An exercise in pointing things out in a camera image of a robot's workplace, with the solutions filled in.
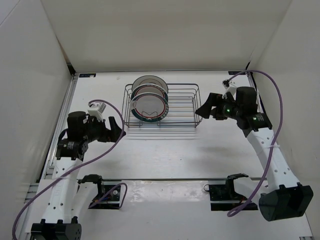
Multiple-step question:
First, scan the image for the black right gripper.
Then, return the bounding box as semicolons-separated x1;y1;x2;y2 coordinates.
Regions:
195;93;242;121

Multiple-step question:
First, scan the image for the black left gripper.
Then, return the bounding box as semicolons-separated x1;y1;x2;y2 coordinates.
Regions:
82;115;126;144

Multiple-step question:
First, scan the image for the green red rimmed plate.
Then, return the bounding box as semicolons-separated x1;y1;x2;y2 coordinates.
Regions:
131;83;169;101
130;92;169;123

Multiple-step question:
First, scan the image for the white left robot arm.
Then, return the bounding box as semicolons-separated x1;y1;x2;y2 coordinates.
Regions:
31;110;126;240

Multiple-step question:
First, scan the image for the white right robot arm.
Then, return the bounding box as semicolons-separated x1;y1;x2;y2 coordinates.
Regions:
195;86;314;222

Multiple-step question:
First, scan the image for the rear white plate brown drawing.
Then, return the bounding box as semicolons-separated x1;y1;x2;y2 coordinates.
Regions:
131;75;169;92

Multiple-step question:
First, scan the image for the metal wire dish rack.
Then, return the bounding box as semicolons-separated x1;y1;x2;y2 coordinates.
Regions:
122;83;202;128

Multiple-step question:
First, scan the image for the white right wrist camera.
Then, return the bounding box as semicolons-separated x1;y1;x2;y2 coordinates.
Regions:
222;79;238;99

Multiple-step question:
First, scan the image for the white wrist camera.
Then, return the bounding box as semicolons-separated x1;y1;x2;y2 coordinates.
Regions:
222;79;238;99
87;101;107;122

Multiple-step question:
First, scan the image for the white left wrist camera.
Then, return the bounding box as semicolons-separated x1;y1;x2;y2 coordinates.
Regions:
87;101;107;122

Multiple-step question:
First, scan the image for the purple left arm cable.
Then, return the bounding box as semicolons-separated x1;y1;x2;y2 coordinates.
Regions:
11;99;128;238

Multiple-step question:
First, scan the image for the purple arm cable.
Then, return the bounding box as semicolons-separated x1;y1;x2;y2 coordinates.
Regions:
11;99;128;238
226;70;283;218

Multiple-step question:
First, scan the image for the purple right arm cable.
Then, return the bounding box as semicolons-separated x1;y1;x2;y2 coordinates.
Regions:
226;70;283;218

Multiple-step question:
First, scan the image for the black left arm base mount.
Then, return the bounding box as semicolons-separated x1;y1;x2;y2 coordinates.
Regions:
77;174;128;210

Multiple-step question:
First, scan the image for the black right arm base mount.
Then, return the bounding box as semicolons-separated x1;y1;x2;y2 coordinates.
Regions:
203;173;249;212

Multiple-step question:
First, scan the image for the aluminium rail frame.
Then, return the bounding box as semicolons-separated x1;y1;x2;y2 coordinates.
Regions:
24;73;78;204

